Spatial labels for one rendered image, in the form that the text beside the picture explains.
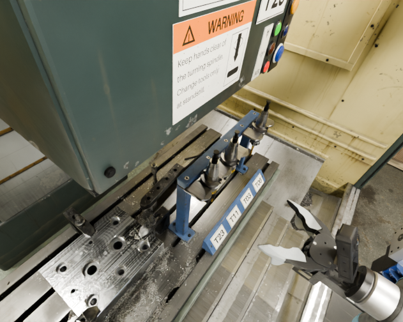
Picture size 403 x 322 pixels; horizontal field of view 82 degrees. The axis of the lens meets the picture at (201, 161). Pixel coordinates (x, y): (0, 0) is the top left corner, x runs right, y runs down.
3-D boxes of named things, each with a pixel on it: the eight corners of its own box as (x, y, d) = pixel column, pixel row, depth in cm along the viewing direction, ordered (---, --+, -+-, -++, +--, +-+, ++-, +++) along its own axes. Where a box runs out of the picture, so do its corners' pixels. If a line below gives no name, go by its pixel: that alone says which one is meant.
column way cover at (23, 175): (108, 156, 113) (76, 47, 75) (1, 227, 84) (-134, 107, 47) (101, 152, 114) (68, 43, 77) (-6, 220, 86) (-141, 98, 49)
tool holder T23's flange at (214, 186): (205, 170, 72) (207, 165, 70) (223, 179, 71) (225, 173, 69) (196, 184, 68) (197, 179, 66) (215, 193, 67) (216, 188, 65)
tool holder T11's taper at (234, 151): (230, 149, 76) (234, 133, 71) (240, 156, 74) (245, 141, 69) (221, 155, 74) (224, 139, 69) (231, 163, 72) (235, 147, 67)
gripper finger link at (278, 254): (253, 268, 49) (296, 272, 49) (261, 258, 44) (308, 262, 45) (251, 253, 51) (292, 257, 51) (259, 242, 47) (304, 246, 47)
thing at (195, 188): (214, 192, 66) (215, 191, 65) (204, 204, 63) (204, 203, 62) (195, 180, 68) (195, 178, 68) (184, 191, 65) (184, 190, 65)
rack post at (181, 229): (195, 233, 90) (203, 187, 68) (187, 243, 87) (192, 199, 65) (176, 218, 93) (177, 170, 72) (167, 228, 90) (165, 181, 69)
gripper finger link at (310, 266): (284, 270, 45) (329, 274, 45) (287, 268, 44) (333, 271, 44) (280, 246, 48) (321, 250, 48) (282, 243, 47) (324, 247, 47)
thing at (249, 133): (264, 136, 86) (264, 134, 85) (257, 143, 82) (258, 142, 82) (248, 128, 88) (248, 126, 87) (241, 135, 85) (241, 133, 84)
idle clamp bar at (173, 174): (184, 176, 109) (185, 166, 104) (148, 216, 93) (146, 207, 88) (175, 171, 110) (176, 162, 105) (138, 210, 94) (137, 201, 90)
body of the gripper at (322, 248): (287, 268, 51) (342, 308, 47) (304, 252, 45) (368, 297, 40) (301, 242, 56) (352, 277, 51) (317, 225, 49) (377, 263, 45)
